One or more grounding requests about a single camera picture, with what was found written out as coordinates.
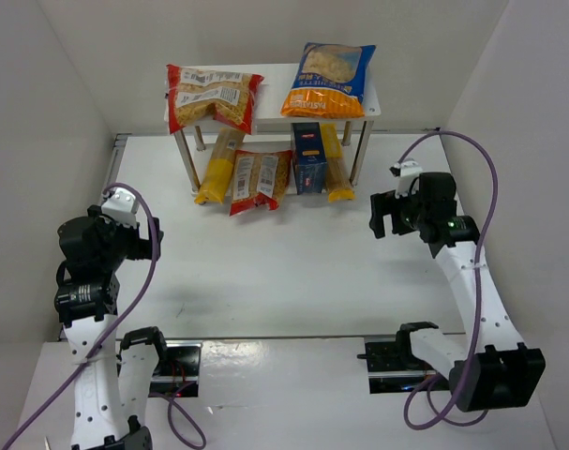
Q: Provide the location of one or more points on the blue Barilla rigatoni box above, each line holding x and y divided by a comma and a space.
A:
308, 158

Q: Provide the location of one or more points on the yellow spaghetti bag right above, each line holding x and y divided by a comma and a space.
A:
337, 179

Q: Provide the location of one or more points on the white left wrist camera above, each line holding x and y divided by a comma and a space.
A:
121, 206

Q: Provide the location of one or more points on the red pasta bag shelf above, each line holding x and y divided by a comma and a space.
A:
227, 97
259, 179

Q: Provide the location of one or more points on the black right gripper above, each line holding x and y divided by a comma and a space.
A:
380, 214

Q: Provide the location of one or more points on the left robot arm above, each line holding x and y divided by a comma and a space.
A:
112, 387

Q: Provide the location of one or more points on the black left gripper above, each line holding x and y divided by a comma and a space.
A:
143, 245

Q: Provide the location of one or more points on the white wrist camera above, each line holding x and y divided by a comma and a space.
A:
407, 173
121, 206

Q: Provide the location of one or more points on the red pasta bag top shelf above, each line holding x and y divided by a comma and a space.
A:
227, 97

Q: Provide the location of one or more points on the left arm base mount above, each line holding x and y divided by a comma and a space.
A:
174, 368

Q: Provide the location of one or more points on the blue orange pasta bag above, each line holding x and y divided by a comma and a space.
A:
330, 82

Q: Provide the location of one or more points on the yellow spaghetti bag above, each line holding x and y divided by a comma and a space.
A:
337, 179
219, 170

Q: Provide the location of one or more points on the white two-tier shelf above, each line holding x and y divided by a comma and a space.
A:
267, 118

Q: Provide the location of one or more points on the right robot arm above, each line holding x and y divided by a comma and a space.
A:
497, 370

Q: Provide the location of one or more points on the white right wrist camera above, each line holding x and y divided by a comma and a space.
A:
407, 173

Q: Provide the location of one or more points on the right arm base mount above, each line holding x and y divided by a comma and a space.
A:
388, 372

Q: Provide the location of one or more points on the yellow spaghetti bag left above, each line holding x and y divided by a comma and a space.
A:
219, 170

